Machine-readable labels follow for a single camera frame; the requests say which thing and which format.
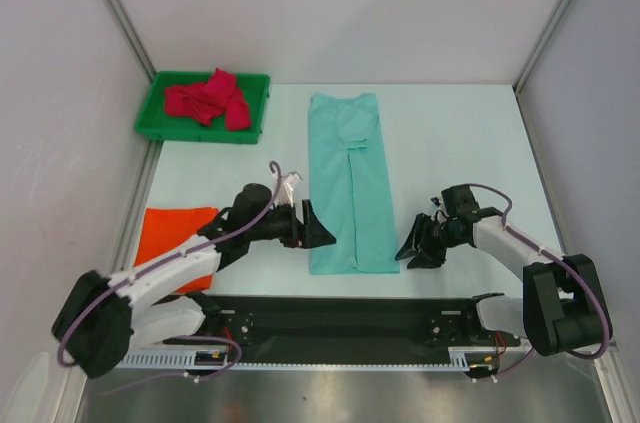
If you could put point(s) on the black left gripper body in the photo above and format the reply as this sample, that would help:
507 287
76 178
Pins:
271 226

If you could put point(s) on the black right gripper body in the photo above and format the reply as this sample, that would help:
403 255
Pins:
432 237

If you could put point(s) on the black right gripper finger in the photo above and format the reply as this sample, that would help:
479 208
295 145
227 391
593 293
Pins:
418 236
426 258

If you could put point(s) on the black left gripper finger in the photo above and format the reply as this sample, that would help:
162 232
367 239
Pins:
293 236
314 233

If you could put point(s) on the teal t shirt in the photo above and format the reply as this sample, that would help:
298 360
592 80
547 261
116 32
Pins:
349 187

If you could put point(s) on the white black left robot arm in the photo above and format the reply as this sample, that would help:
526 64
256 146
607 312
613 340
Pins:
105 317

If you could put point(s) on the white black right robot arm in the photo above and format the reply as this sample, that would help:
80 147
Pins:
562 308

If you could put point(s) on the orange folded t shirt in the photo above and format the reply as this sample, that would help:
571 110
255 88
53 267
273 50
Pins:
165 229

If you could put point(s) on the red crumpled t shirt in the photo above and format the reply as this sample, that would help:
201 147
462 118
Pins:
203 102

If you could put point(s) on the green plastic tray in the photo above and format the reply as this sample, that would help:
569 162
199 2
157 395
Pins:
155 124

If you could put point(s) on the right side aluminium rail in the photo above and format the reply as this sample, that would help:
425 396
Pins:
545 174

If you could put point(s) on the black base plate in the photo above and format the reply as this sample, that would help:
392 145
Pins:
347 331

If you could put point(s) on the left side aluminium rail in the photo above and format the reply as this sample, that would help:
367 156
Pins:
135 212

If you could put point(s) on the white slotted cable duct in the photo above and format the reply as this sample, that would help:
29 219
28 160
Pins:
185 360

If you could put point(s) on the right vertical aluminium post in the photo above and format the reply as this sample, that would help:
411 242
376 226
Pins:
549 30

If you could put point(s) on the vertical aluminium post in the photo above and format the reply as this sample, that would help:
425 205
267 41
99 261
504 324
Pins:
549 30
127 28

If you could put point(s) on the left vertical aluminium post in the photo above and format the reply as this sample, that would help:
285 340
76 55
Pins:
127 28

